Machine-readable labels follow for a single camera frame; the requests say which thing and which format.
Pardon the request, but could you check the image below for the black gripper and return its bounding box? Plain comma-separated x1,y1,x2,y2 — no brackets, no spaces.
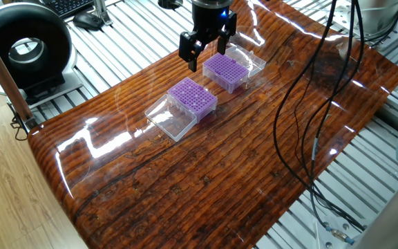
178,0,239,72

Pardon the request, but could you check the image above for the purple pipette tip holder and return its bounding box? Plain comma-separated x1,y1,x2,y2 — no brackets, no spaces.
202,45,267,94
146,77,218,142

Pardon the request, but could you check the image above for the black computer mouse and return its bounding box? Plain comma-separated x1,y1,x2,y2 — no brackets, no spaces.
73,12,106,30

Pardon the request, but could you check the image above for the glossy wood grain mat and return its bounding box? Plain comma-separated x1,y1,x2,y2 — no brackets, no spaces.
28,0,398,249

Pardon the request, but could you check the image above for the black computer keyboard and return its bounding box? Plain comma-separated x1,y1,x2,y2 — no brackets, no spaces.
46,0,96,18

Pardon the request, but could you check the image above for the black cable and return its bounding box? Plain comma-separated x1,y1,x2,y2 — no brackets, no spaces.
303,0,366,236
274,0,366,232

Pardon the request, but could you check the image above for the black ring light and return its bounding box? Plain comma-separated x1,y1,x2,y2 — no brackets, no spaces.
0,3,82,106

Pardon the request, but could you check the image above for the brown wooden post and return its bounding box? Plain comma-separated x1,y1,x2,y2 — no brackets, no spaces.
0,24,34,132

